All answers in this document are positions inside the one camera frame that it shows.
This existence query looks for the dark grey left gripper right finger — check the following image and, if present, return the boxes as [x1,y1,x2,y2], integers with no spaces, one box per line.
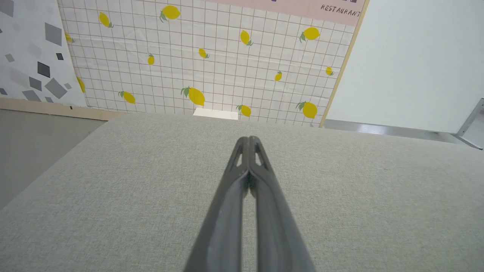
[249,136,316,272]

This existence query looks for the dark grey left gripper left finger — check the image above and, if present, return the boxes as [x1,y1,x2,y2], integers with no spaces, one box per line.
[183,136,250,272]

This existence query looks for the white rectangular box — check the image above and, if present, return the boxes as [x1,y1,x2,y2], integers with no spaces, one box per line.
[193,108,239,121]

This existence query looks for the lemon print grid panel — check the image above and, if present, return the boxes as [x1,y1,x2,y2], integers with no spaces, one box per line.
[57,0,371,128]

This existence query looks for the white grey terrazzo print panel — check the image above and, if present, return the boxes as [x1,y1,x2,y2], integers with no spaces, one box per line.
[0,0,118,122]

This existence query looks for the grey metal frame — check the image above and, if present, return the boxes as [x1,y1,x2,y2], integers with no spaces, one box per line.
[455,98,484,151]

